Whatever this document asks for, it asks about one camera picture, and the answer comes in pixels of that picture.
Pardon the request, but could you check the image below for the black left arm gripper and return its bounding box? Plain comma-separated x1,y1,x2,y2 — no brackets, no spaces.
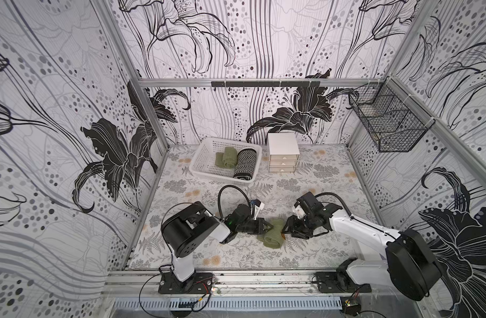
235,217,274,236

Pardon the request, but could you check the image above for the green knit scarf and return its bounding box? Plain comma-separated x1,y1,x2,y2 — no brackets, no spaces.
257,218,285,249
215,147,238,169

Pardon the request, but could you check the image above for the black white patterned knit scarf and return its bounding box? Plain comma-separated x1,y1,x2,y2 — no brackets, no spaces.
233,148,257,181

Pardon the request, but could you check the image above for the white plastic perforated basket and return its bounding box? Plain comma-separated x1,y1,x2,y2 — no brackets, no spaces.
189,137,262,186

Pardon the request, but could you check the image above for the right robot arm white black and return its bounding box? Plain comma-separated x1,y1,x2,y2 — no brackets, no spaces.
281,192,443,301

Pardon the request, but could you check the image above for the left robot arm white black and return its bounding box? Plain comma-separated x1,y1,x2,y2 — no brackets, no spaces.
158,201,274,295

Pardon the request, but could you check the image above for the white small drawer box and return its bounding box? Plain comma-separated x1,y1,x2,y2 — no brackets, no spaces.
268,132,300,173

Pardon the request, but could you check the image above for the small black electronics box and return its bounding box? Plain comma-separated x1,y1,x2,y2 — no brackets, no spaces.
340,298,362,317

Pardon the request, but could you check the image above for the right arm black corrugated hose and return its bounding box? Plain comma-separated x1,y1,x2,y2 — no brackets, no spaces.
316,191,354,219

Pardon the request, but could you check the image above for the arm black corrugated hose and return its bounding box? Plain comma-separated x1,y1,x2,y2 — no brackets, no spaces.
316,191,354,219
216,184,252,219

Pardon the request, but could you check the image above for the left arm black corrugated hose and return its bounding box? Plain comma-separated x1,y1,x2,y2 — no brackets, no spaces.
216,184,252,219

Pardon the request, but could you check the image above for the white slotted cable duct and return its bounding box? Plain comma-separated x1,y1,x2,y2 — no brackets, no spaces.
114,296,342,311

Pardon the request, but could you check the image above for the black wire wall basket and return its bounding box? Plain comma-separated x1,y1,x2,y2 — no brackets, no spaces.
348,83,435,152

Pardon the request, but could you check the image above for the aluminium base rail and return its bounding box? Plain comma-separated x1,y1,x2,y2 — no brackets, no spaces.
107,270,431,297

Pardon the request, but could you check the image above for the black hook rail on wall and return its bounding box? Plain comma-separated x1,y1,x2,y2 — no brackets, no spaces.
211,80,321,87

